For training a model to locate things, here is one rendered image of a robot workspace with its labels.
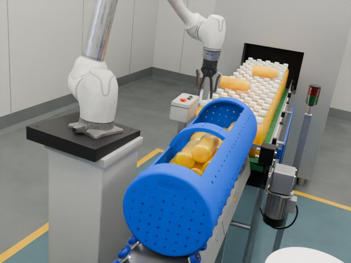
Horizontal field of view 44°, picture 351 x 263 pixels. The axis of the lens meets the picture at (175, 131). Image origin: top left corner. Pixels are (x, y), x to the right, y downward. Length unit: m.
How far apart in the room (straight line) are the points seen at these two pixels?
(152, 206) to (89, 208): 0.71
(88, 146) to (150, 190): 0.57
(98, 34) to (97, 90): 0.30
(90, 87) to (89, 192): 0.46
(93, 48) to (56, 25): 2.98
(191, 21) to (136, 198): 1.16
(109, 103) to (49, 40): 3.13
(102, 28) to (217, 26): 0.54
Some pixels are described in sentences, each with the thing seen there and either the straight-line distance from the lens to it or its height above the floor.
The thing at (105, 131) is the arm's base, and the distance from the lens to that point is 1.91.
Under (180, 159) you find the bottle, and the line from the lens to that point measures 1.58.
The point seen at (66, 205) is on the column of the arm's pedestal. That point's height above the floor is 0.70.
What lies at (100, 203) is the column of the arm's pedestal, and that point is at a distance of 1.92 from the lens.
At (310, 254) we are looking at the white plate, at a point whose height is 1.04.
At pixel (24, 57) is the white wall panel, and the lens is 4.71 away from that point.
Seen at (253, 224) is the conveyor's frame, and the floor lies 0.35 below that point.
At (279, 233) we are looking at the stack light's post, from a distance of 2.75.
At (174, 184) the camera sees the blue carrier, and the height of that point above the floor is 1.20.
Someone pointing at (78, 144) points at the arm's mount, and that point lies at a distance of 1.79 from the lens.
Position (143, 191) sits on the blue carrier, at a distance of 1.28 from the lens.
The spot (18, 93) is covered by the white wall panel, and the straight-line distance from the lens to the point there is 4.74.
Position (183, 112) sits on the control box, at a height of 1.05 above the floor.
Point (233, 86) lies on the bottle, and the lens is 2.61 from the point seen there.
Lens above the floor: 1.80
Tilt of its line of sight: 22 degrees down
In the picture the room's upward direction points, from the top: 7 degrees clockwise
